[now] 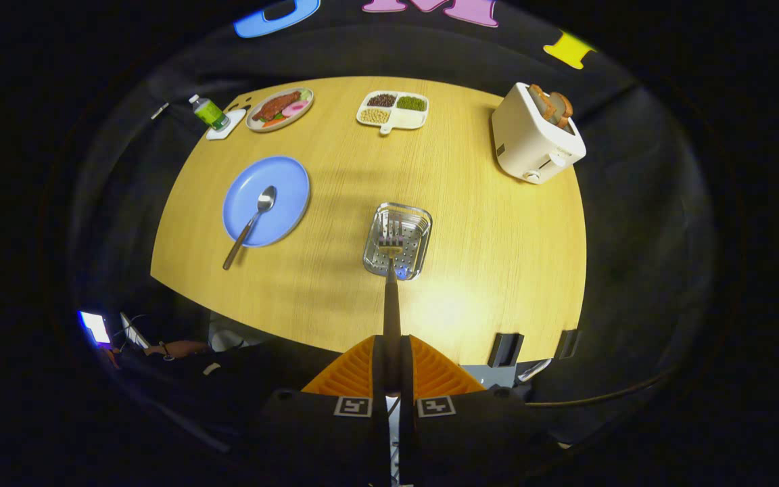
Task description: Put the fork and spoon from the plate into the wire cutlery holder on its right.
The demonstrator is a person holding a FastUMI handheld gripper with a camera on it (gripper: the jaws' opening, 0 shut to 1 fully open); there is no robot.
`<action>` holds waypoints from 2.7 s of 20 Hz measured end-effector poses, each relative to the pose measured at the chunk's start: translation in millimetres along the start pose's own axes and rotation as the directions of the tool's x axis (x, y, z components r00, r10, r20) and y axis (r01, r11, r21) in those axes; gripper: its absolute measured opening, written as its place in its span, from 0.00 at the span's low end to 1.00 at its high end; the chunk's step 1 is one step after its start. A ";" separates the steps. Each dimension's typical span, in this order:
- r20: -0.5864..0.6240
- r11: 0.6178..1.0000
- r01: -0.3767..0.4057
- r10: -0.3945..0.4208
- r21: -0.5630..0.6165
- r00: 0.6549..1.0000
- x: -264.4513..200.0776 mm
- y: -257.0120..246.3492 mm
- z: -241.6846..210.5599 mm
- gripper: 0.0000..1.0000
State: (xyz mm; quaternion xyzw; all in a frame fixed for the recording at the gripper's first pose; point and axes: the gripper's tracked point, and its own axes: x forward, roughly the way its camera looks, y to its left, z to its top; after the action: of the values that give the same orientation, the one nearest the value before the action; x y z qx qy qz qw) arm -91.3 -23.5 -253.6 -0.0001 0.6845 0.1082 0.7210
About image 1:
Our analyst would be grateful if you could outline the plate of toy food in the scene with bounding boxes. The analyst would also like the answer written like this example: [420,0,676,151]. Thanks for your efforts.
[245,87,315,133]

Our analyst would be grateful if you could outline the toast slice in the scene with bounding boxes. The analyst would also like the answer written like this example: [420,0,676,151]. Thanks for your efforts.
[529,84,556,119]
[550,91,574,129]

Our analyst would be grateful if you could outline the white toaster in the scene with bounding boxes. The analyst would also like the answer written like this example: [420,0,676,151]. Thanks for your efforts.
[491,82,587,185]

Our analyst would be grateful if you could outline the open laptop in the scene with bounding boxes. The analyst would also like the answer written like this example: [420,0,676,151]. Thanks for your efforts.
[119,311,154,350]

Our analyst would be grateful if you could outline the white divided tray of beans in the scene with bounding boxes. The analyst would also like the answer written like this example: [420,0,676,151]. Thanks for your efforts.
[356,91,430,136]

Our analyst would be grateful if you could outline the perforated metal tray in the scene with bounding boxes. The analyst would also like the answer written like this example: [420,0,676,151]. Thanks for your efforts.
[362,202,433,281]

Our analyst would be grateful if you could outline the lit monitor screen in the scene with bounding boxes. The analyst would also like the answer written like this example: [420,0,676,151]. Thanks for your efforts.
[78,310,113,347]

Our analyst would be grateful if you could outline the white chair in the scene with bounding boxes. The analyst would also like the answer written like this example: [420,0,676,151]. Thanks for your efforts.
[208,318,275,352]

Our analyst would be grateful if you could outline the green drink bottle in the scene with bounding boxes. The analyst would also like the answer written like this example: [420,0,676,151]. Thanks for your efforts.
[189,94,231,132]

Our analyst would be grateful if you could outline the dark cable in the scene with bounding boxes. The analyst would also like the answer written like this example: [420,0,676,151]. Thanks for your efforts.
[525,365,681,409]

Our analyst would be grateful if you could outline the fork with dark handle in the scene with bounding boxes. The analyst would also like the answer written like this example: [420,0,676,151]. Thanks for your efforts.
[377,215,404,396]

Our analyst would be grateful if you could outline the black table clamp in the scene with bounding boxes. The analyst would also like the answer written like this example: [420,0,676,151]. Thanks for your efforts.
[487,332,525,369]
[554,329,581,361]

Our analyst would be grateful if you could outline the blue plate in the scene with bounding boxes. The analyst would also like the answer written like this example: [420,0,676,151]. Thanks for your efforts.
[222,156,311,248]

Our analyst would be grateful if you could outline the white square coaster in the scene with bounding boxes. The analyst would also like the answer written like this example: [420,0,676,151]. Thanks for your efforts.
[206,108,247,141]

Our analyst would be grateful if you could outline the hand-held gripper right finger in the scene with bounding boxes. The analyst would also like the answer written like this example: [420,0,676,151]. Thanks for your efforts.
[400,335,559,487]

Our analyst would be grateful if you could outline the metal spoon with dark handle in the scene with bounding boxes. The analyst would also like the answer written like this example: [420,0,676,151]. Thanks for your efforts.
[222,185,277,271]

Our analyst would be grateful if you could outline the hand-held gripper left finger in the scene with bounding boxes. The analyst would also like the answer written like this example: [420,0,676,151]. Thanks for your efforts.
[254,335,390,487]

